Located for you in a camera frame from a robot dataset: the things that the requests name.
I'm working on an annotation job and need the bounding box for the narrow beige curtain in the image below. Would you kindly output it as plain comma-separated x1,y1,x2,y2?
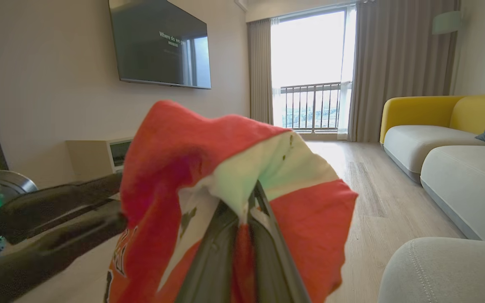
248,19,274,125

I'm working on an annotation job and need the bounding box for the white sheer curtain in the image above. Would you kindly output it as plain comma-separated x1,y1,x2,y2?
337,4,357,135

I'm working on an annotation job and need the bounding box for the grey upholstered seat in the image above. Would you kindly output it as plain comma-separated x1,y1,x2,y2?
378,237,485,303

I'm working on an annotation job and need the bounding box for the cream low cabinet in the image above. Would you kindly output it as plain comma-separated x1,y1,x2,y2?
66,136,134,182

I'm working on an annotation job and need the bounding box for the dark balcony railing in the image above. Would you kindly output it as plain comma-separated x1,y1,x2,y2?
280,82,345,131

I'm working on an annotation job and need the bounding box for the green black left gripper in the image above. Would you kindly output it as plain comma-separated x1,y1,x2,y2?
0,170,128,303

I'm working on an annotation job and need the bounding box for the pale green wall lamp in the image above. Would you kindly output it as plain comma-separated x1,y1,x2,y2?
432,11,464,35

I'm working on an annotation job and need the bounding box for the wall-mounted flat television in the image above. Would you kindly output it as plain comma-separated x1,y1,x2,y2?
108,0,212,90

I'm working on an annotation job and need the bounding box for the red garment with white panels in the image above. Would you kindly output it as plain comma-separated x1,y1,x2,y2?
104,100,359,303

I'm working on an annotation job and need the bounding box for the yellow and grey sofa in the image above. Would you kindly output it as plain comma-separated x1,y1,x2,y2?
379,93,485,245

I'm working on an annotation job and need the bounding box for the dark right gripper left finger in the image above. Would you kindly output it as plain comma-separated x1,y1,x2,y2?
175,200,241,303

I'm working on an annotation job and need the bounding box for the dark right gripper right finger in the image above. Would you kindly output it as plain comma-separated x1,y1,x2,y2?
248,182,313,303

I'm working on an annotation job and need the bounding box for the wide beige curtain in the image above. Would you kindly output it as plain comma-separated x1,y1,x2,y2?
348,0,462,143

